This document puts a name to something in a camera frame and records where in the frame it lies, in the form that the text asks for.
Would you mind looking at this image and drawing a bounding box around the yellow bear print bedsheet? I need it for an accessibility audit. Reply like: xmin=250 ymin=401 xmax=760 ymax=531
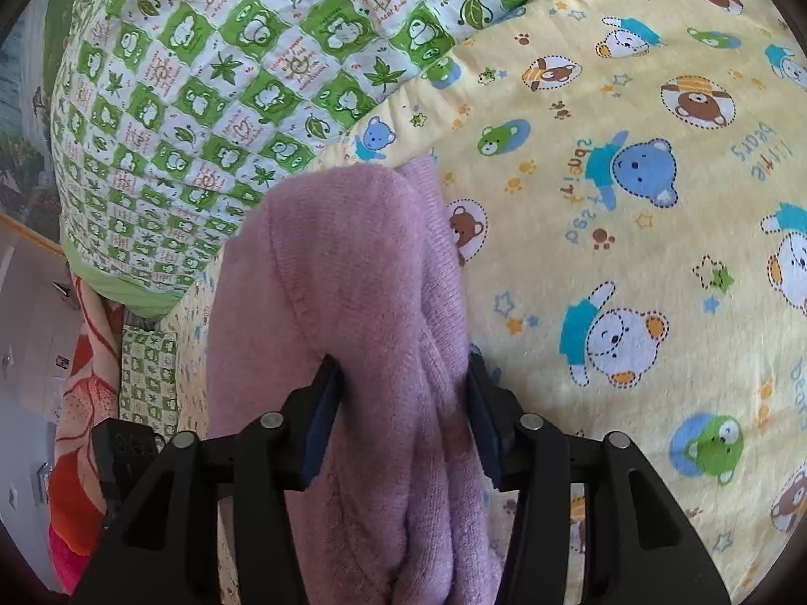
xmin=169 ymin=0 xmax=807 ymax=605

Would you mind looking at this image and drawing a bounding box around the red orange floral blanket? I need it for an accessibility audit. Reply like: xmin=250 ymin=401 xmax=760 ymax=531
xmin=48 ymin=277 xmax=125 ymax=593

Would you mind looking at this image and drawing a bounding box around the framed landscape wall painting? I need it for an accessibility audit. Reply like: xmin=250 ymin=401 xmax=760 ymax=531
xmin=2 ymin=0 xmax=74 ymax=243

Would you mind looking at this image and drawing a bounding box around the green white checkered quilt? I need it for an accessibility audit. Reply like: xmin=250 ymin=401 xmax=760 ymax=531
xmin=50 ymin=0 xmax=527 ymax=317

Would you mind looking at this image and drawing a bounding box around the purple knitted sweater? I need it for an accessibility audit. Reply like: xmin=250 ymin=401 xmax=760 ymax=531
xmin=206 ymin=157 xmax=501 ymax=603

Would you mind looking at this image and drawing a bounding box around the green patterned pillow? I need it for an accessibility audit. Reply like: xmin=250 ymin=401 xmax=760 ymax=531
xmin=119 ymin=325 xmax=178 ymax=440

